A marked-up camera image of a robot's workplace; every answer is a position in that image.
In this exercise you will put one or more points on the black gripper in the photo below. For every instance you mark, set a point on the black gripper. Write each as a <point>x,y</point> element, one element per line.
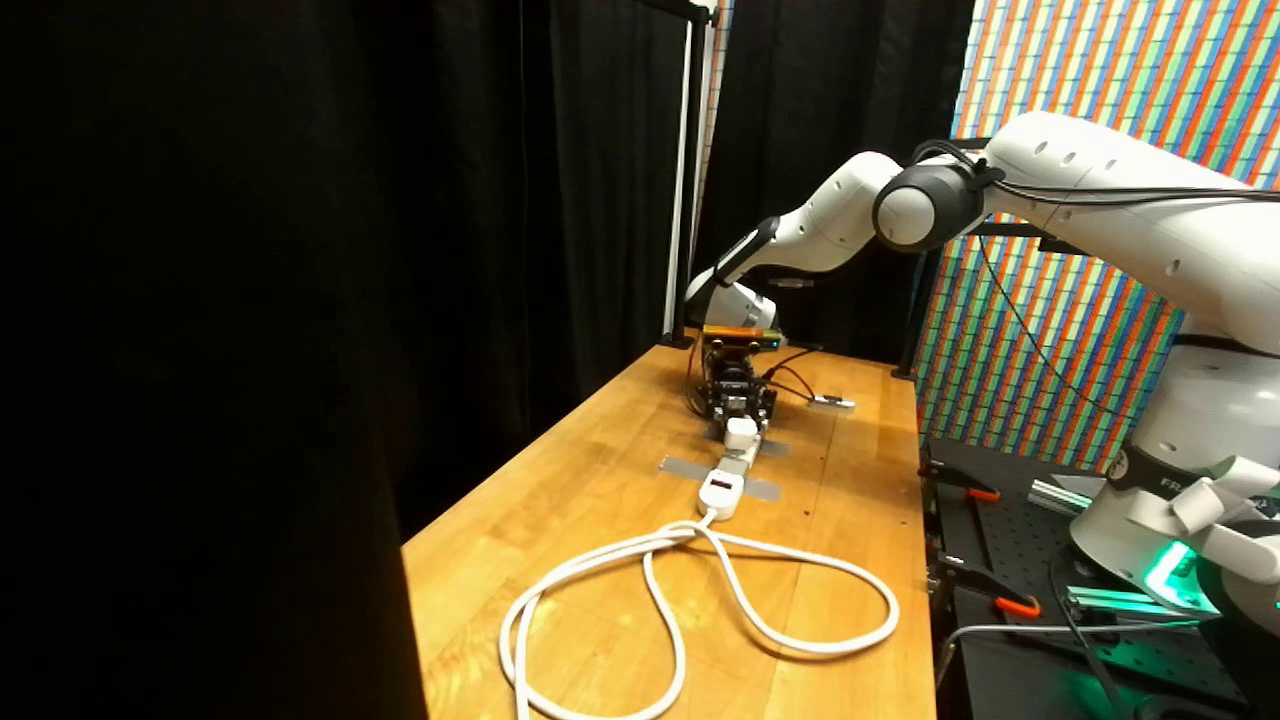
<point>738,368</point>

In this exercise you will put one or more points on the white charger head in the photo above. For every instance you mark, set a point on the white charger head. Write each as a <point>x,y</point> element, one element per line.
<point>740,434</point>

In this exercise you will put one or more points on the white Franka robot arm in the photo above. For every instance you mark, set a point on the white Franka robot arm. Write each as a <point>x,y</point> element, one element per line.
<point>1175,226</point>

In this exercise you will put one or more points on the grey tape strip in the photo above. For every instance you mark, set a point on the grey tape strip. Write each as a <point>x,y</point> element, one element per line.
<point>685,469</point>

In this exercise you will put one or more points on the white power strip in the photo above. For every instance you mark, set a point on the white power strip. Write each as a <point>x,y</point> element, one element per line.
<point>720,488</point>

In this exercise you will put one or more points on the white pole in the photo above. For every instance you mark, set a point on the white pole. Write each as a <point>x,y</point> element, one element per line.
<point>678,172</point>

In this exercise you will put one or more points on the colourful patterned panel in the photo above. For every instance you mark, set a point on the colourful patterned panel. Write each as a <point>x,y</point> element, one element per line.
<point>1064,361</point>

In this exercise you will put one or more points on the green tool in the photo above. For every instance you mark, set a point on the green tool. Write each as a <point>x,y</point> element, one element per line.
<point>1125,601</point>
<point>1062,498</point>

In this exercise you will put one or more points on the black curtain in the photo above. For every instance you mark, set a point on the black curtain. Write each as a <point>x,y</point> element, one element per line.
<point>266,266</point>

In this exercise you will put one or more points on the wooden camera mount plate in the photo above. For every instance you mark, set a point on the wooden camera mount plate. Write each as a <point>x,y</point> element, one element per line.
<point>735,335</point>

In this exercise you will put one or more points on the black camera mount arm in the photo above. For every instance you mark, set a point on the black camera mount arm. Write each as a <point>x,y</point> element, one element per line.
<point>1025,234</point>

